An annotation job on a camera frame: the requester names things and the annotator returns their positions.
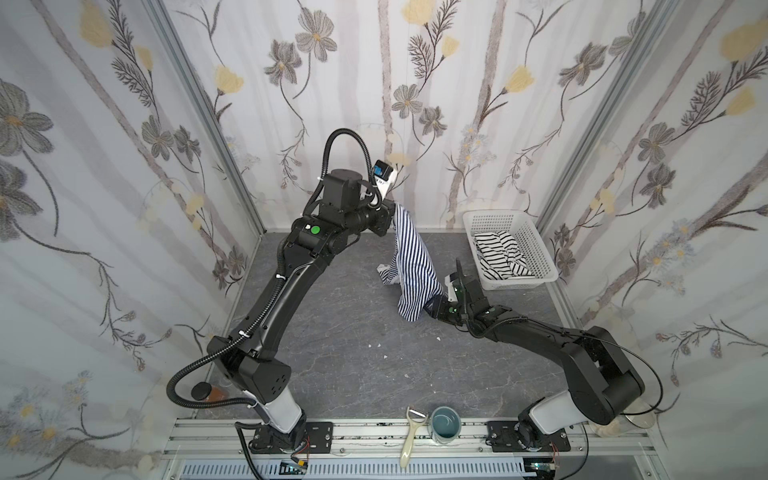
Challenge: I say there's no blue white striped tank top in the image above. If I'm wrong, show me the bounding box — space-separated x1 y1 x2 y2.
377 204 443 322

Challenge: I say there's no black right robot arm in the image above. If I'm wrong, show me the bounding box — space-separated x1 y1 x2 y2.
425 295 645 451

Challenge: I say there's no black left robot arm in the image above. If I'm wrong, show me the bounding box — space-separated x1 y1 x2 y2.
207 163 395 451

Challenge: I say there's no black white striped tank top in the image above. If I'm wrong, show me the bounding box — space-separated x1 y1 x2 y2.
473 231 534 281

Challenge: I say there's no white plastic laundry basket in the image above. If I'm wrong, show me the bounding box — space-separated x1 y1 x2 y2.
462 210 558 291

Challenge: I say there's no teal ceramic cup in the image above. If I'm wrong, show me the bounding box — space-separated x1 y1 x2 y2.
428 406 462 445

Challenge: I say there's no clear glass jar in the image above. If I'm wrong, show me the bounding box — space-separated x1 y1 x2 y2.
587 412 657 438

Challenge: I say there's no amber spice jar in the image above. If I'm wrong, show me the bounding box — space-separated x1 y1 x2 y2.
191 382 228 403

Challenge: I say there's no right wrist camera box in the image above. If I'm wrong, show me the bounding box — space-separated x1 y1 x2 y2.
447 259 489 316

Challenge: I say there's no black corrugated left cable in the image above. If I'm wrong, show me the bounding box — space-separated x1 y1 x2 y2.
166 127 379 412

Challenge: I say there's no cream handled peeler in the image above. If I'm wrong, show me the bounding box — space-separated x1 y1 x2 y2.
399 406 428 469

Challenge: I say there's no aluminium mounting rail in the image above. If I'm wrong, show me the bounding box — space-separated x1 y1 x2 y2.
159 418 669 479

